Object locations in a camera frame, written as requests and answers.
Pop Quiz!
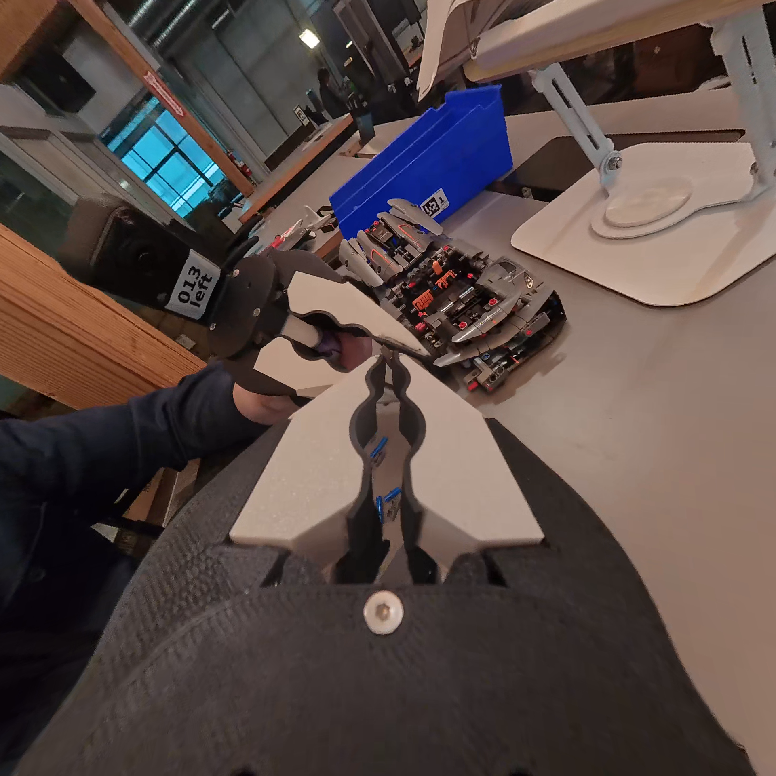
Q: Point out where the wooden slat panel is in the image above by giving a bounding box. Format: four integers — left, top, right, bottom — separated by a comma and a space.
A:
0, 223, 207, 412

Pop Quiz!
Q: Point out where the red sign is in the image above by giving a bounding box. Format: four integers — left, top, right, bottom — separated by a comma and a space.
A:
142, 70, 186, 117

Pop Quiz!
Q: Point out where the window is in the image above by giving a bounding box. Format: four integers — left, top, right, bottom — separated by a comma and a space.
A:
100, 109, 240, 214

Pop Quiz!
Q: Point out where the person's left forearm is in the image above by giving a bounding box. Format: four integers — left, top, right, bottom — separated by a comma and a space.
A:
0, 364, 270, 486

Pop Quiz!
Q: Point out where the wooden table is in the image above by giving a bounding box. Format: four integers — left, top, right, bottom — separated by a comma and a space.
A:
238, 112, 358, 226

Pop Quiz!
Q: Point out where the pile of small lego pieces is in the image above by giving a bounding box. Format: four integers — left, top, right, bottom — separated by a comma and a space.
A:
369, 436, 402, 523

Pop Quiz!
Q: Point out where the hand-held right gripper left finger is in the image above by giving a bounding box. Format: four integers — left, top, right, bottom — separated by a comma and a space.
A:
229, 356, 390, 586

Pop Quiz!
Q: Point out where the white adjustable stand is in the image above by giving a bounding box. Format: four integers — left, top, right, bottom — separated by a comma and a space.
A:
464, 0, 776, 308

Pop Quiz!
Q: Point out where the blue storage bin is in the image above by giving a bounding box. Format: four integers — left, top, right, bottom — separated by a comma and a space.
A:
329, 84, 515, 238

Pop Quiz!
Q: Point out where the person's left hand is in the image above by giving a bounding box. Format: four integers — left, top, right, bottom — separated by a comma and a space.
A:
233, 335, 372, 426

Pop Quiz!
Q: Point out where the grey lego car model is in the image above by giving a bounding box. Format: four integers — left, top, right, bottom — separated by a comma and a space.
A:
338, 199, 569, 394

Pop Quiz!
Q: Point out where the wooden beam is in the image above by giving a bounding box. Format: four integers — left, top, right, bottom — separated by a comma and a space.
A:
0, 0, 255, 198

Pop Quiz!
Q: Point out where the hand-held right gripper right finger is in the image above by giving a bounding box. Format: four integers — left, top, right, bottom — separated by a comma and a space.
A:
390, 356, 544, 586

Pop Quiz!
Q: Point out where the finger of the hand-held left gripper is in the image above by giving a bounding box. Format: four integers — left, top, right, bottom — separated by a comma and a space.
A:
287, 272, 434, 365
253, 339, 367, 400

